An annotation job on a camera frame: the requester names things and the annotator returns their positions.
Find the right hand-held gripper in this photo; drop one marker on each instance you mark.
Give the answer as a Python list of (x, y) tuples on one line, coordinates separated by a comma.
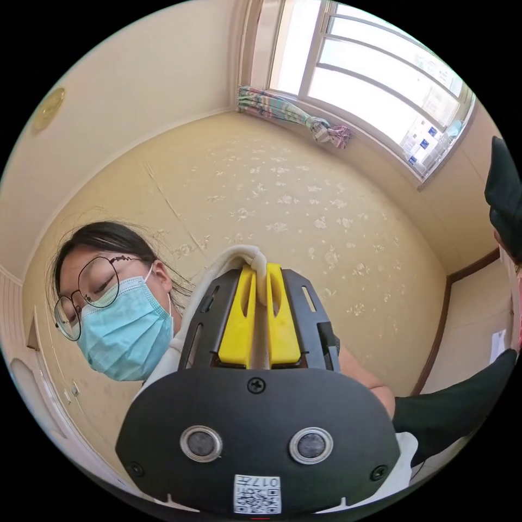
[(503, 191)]

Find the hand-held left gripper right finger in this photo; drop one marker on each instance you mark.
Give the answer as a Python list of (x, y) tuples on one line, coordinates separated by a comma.
[(282, 330)]

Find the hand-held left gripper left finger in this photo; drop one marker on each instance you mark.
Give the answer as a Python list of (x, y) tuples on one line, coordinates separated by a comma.
[(238, 326)]

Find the white long sleeve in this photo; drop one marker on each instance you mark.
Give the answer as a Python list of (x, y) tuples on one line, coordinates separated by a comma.
[(228, 255)]

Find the person's body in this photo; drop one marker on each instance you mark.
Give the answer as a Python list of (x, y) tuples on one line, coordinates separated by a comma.
[(122, 322)]

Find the window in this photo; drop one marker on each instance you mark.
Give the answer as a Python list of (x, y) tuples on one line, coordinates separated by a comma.
[(379, 77)]

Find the white door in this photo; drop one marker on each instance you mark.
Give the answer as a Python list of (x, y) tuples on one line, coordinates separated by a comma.
[(49, 391)]

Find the striped pastel curtain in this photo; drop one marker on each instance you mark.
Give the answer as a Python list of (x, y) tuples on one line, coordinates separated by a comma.
[(285, 110)]

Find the round ceiling lamp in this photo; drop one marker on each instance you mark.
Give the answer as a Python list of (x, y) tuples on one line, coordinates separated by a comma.
[(49, 108)]

